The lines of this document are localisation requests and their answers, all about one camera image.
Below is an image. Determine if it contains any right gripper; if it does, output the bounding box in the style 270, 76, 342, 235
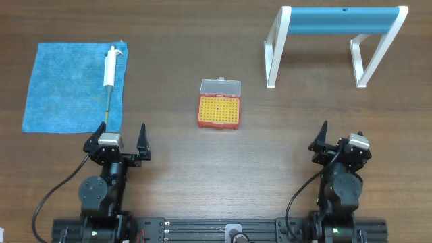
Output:
307, 120, 373, 173

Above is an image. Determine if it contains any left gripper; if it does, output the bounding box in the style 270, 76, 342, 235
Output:
83, 121, 152, 168

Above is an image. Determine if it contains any white pipette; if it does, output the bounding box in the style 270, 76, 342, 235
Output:
103, 45, 124, 126

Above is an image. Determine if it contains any blue cloth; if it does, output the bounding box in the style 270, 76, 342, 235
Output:
21, 41, 130, 134

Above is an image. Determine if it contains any red and yellow tip box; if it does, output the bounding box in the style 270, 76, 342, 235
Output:
197, 76, 242, 131

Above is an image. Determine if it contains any white and blue stand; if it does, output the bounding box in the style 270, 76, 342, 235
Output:
264, 5, 409, 89

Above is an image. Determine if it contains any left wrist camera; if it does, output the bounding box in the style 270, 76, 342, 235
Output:
97, 132, 124, 149

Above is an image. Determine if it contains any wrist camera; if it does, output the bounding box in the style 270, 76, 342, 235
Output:
347, 132, 371, 152
97, 132, 124, 149

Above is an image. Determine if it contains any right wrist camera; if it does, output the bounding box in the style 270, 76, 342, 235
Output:
347, 132, 371, 152

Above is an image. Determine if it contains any black cable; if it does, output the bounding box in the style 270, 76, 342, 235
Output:
32, 153, 92, 243
285, 144, 342, 242

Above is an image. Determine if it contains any mounting rail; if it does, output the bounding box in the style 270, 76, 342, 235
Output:
51, 217, 389, 243

